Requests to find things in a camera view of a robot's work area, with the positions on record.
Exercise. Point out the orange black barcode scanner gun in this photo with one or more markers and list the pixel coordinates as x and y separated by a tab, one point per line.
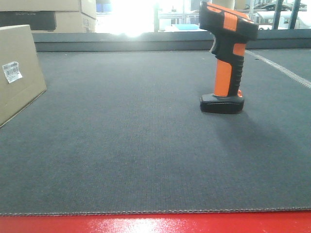
232	31

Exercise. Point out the brown cardboard package box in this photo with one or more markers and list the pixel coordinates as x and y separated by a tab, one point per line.
17	44

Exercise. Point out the upper stacked cardboard box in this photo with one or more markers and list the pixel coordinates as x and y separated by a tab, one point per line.
87	7

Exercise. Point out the stacked cardboard box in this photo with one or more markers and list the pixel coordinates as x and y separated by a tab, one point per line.
87	7
49	21

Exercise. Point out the lower stacked cardboard box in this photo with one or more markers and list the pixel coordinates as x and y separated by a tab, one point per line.
49	21

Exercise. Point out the dark grey fabric mat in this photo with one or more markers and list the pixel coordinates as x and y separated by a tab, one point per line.
122	132

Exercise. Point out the white barcode shipping label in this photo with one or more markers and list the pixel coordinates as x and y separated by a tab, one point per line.
12	72

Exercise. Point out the dark raised conveyor edge rail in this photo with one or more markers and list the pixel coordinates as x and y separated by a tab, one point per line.
163	41

